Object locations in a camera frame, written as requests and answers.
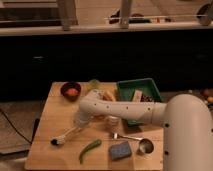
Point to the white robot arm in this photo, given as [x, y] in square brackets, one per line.
[186, 121]

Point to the orange fruit in bowl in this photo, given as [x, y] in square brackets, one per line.
[72, 92]

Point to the metal measuring spoon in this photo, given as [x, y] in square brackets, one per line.
[145, 146]

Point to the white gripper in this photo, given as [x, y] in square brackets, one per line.
[82, 119]

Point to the white dish brush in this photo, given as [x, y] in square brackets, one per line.
[61, 139]

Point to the green chili pepper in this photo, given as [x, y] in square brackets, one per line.
[90, 146]

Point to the white card in tray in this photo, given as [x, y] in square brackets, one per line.
[137, 96]

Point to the white shelf rail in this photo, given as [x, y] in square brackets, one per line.
[54, 27]

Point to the green plastic tray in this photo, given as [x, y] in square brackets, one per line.
[125, 89]

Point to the dark item in tray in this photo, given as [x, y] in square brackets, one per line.
[146, 98]

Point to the blue sponge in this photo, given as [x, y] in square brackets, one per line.
[119, 151]

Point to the green plastic cup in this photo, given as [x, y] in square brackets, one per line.
[93, 84]

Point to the clear glass jar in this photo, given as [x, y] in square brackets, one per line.
[112, 123]

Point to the dark red bowl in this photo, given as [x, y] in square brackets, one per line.
[68, 85]

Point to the yellow corn cob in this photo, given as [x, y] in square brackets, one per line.
[109, 96]

